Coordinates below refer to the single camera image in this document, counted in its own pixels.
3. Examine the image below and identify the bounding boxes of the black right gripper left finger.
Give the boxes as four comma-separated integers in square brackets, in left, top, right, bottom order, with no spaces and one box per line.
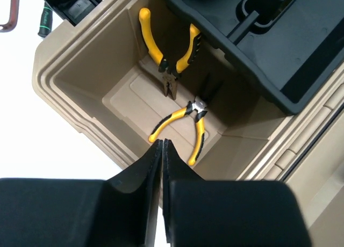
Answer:
[1,140,163,246]

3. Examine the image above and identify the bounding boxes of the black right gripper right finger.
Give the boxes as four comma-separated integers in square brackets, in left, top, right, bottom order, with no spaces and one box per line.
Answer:
[162,139,312,246]

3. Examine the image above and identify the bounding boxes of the yellow handled small pliers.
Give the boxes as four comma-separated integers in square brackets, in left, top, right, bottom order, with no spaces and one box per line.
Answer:
[148,96,207,166]

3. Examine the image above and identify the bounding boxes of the tan plastic toolbox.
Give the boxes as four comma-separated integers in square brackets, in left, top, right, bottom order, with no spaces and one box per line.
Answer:
[33,0,343,246]

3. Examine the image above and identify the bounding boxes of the yellow handled needle-nose pliers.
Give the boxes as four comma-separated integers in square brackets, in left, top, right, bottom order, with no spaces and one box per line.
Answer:
[139,8,202,100]

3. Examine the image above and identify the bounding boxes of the black toolbox tray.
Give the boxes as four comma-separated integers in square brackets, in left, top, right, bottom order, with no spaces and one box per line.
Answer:
[163,0,343,114]

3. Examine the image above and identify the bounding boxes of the dark screwdriver bit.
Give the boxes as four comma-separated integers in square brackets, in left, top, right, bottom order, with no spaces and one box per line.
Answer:
[38,6,53,38]

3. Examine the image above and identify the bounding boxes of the black front toolbox latch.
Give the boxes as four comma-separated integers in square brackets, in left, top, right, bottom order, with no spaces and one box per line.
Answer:
[44,0,102,26]

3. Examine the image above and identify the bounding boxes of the small dark hex key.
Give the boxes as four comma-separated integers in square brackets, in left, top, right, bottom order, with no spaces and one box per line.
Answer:
[1,0,20,33]

